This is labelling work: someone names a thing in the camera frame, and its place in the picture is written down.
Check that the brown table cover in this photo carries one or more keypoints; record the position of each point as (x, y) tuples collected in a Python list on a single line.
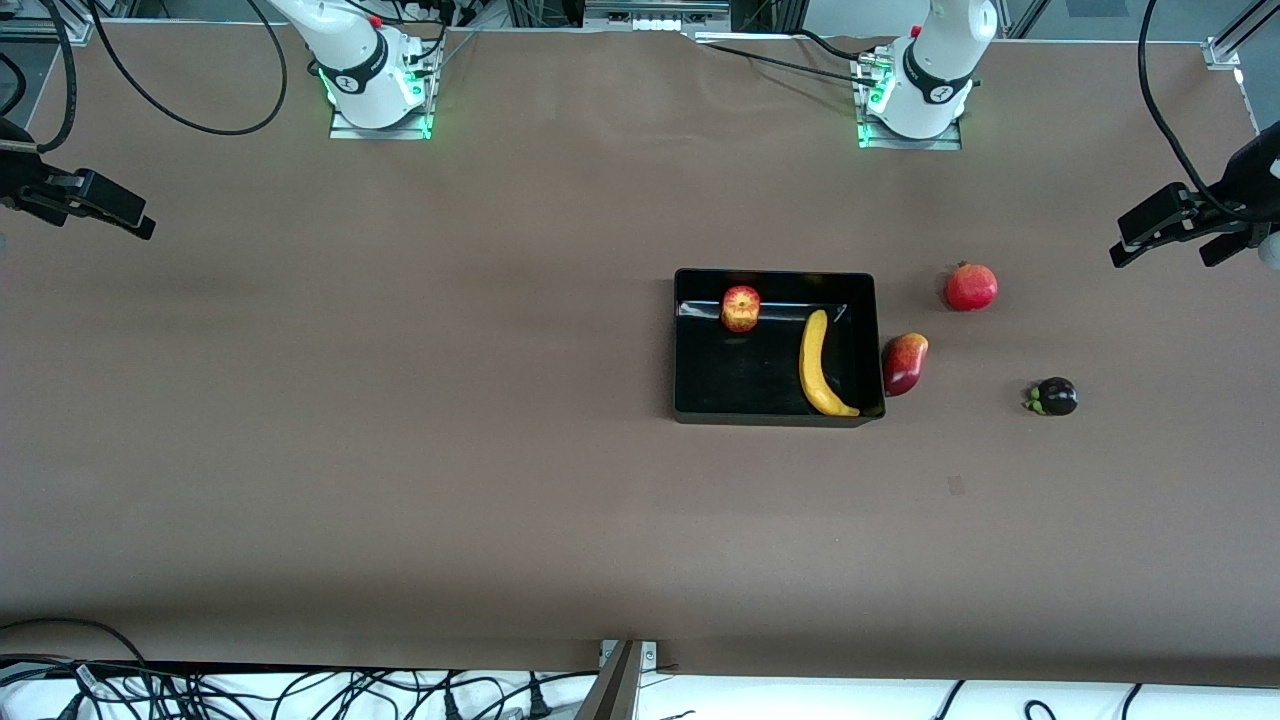
[(400, 420)]

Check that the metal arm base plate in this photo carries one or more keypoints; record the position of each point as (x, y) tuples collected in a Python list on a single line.
[(950, 143), (345, 130)]

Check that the metal corner bracket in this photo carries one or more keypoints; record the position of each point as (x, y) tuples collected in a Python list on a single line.
[(1222, 52)]

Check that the aluminium profile beam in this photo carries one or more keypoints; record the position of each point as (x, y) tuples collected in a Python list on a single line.
[(612, 690)]

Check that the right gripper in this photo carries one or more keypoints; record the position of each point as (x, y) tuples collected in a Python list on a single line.
[(14, 177)]

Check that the small metal bracket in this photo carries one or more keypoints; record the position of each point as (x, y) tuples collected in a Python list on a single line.
[(650, 655)]

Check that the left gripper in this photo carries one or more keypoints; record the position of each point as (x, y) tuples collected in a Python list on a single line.
[(1257, 180)]

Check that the black plastic tray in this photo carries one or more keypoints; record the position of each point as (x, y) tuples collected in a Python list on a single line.
[(740, 385)]

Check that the red yellow apple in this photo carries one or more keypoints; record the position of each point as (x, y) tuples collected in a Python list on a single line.
[(741, 308)]

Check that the dark purple mangosteen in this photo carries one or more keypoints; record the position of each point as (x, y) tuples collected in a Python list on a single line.
[(1056, 398)]

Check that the red yellow mango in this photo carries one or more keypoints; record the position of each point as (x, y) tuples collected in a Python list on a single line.
[(904, 365)]

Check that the yellow banana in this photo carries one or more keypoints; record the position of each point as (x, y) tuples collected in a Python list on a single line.
[(812, 365)]

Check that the red pomegranate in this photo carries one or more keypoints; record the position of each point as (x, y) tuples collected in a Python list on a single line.
[(971, 288)]

